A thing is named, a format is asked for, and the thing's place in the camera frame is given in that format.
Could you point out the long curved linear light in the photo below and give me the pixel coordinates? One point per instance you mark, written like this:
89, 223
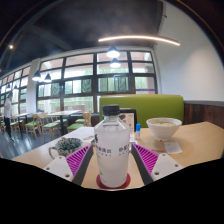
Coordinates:
140, 37

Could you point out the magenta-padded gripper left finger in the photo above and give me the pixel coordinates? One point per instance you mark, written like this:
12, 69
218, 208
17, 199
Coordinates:
60, 166

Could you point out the white ceramic bowl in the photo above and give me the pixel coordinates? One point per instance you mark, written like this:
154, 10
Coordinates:
163, 129

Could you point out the small blue-capped white tube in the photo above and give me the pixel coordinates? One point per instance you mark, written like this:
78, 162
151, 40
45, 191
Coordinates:
138, 132

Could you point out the white paper sheets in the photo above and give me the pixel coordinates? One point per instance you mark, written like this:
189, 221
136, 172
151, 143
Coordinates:
83, 133

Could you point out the person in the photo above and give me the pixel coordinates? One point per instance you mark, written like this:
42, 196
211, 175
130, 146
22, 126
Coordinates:
8, 113

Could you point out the flat round red coaster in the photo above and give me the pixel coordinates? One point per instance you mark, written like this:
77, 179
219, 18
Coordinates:
99, 183

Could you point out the green upholstered bench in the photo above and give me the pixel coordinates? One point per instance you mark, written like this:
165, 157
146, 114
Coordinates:
156, 106

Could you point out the wooden chairs with green seats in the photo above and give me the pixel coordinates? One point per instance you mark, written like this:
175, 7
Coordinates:
50, 125

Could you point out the small round ceiling spotlight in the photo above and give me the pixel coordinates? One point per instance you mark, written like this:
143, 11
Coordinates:
11, 47

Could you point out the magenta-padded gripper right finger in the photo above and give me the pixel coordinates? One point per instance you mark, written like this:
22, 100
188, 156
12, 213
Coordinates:
163, 166

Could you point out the dark-framed window wall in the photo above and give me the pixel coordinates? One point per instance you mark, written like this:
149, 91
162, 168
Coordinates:
80, 77

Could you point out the green speckled ceramic mug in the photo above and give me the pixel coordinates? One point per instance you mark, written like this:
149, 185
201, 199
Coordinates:
66, 146

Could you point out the large wooden dining table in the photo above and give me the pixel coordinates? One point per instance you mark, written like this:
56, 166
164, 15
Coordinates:
63, 113

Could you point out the clear plastic water bottle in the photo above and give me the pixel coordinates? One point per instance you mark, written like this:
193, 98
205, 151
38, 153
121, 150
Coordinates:
111, 153

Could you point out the white paper napkin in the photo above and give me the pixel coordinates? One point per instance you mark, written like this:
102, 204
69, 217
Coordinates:
173, 147

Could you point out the small wooden dining table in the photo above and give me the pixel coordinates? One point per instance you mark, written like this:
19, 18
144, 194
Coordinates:
21, 115

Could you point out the dark pendant ceiling lamps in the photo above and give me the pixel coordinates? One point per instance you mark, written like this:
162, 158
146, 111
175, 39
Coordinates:
113, 53

